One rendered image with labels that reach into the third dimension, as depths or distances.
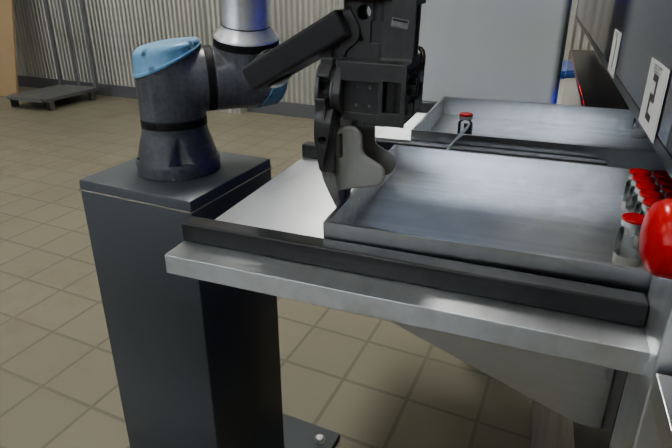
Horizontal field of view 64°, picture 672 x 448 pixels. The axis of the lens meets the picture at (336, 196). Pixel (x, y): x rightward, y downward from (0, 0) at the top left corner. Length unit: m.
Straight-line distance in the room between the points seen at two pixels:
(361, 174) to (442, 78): 0.92
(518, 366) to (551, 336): 0.13
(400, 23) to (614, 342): 0.29
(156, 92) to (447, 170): 0.51
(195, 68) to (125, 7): 4.85
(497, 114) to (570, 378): 0.59
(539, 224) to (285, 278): 0.27
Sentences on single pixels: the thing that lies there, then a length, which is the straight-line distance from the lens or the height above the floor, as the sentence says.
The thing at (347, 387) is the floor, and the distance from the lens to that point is 1.68.
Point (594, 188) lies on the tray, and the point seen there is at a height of 0.89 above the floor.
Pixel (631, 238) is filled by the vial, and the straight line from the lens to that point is 0.52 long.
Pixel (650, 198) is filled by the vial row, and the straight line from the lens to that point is 0.57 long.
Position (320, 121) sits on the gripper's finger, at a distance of 0.47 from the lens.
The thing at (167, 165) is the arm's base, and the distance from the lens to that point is 0.97.
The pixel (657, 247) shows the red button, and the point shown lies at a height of 1.00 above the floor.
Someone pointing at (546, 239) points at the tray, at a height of 0.88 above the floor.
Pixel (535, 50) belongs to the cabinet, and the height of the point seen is 0.97.
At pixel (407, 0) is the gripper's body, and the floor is 1.10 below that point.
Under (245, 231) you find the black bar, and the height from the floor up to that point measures 0.90.
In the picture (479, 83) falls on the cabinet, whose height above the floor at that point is 0.88.
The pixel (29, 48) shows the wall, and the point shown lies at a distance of 6.95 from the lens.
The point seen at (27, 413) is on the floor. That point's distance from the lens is 1.82.
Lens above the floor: 1.11
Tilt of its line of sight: 22 degrees down
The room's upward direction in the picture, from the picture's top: straight up
